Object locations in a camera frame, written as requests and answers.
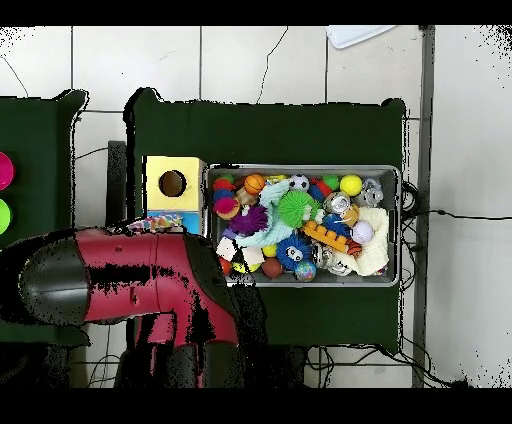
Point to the polka dot cloth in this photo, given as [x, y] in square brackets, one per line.
[160, 223]

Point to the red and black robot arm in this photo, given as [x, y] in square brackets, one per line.
[120, 260]

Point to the wooden box with three holes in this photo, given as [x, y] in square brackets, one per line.
[188, 200]

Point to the shallow silver mesh bin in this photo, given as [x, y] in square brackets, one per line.
[392, 176]

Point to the purple spiky toy with eyes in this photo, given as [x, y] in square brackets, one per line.
[250, 220]

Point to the mint green cloth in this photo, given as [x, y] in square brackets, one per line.
[264, 238]

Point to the orange mini basketball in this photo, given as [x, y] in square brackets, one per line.
[254, 184]

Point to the green spiky rubber ball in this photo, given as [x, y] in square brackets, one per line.
[296, 208]

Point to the blue spiky toy with eyes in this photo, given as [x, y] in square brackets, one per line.
[284, 244]

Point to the small soccer ball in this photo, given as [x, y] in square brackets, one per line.
[300, 182]

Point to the orange plastic building brick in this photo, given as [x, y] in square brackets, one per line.
[324, 236]

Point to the dark green tablecloth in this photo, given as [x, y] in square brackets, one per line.
[260, 128]
[40, 132]

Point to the yellow ball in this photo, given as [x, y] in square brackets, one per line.
[351, 185]

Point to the white baseball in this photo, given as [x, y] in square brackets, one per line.
[363, 232]

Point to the black stand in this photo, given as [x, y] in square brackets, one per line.
[116, 180]

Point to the white tray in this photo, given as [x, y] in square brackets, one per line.
[352, 36]

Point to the small green bowl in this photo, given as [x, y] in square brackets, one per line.
[3, 216]

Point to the pink bowl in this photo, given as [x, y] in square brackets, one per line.
[4, 171]

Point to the grey metal post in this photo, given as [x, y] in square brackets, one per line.
[424, 80]

